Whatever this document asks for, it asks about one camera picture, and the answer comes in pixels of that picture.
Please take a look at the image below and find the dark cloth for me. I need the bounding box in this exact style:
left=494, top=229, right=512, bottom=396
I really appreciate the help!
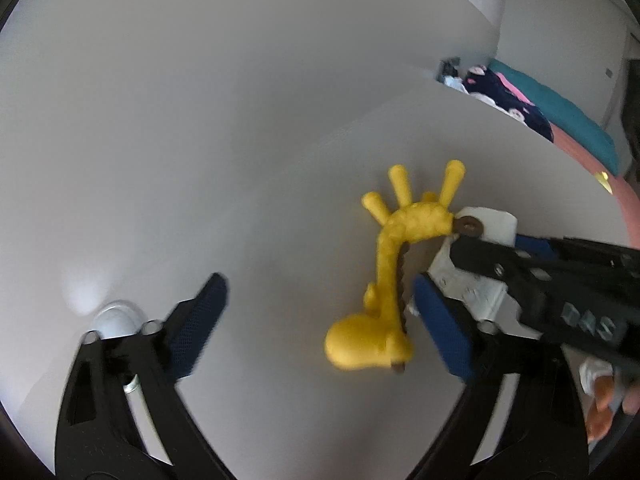
left=620, top=59, right=640, bottom=182

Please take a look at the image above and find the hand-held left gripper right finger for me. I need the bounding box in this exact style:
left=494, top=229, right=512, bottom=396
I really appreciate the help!
left=405, top=274, right=592, bottom=480

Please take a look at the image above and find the yellow giraffe toy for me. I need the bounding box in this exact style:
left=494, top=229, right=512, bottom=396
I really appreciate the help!
left=324, top=160, right=484, bottom=377

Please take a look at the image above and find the beige wooden desk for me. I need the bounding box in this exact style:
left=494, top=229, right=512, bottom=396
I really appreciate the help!
left=0, top=79, right=637, bottom=480

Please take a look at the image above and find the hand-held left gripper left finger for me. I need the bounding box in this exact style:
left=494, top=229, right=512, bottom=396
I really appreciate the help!
left=54, top=272, right=231, bottom=480

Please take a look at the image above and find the navy floral clothing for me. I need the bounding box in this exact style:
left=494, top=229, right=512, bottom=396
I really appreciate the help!
left=460, top=64, right=557, bottom=144

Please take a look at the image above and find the person's right hand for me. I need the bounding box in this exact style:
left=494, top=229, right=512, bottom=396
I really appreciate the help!
left=586, top=374, right=640, bottom=444

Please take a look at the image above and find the teal blanket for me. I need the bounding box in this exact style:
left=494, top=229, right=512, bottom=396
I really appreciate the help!
left=487, top=58, right=622, bottom=175

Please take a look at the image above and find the white round cap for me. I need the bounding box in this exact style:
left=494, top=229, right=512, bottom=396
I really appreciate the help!
left=94, top=300, right=147, bottom=342

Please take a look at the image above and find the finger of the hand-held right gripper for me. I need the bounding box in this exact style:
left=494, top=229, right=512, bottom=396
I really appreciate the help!
left=450, top=236, right=548, bottom=306
left=514, top=233, right=640, bottom=267

